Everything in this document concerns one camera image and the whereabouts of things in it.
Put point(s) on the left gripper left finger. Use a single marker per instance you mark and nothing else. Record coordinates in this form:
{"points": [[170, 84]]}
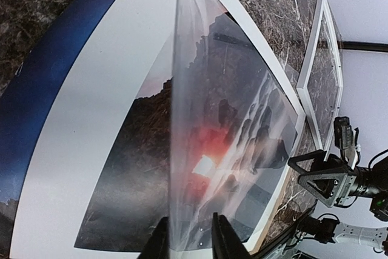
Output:
{"points": [[157, 247]]}

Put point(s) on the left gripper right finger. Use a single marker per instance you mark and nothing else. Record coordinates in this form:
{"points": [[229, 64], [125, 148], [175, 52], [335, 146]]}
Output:
{"points": [[225, 242]]}

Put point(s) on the white picture frame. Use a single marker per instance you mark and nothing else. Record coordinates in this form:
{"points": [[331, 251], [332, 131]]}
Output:
{"points": [[320, 82]]}

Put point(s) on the right black corner post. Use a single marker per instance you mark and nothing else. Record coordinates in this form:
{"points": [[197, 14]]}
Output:
{"points": [[364, 46]]}

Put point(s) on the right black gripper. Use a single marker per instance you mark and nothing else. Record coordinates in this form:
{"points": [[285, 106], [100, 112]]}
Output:
{"points": [[330, 182]]}

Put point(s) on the brown cardboard backing board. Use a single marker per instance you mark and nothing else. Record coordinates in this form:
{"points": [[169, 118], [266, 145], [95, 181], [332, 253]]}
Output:
{"points": [[273, 226]]}

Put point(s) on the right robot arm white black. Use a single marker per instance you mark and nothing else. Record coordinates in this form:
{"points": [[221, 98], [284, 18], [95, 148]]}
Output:
{"points": [[368, 196]]}

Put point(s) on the dark landscape photo print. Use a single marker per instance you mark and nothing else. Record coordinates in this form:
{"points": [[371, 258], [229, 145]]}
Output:
{"points": [[128, 111]]}

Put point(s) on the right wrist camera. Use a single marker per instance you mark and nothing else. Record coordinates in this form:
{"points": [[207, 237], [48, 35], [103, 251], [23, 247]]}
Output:
{"points": [[346, 140]]}

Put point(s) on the clear acrylic sheet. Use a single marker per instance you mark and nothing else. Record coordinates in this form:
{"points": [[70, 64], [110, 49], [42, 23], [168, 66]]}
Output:
{"points": [[235, 122]]}

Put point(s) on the white mat board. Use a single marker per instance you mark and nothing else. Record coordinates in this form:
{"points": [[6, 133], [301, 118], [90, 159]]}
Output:
{"points": [[63, 113]]}

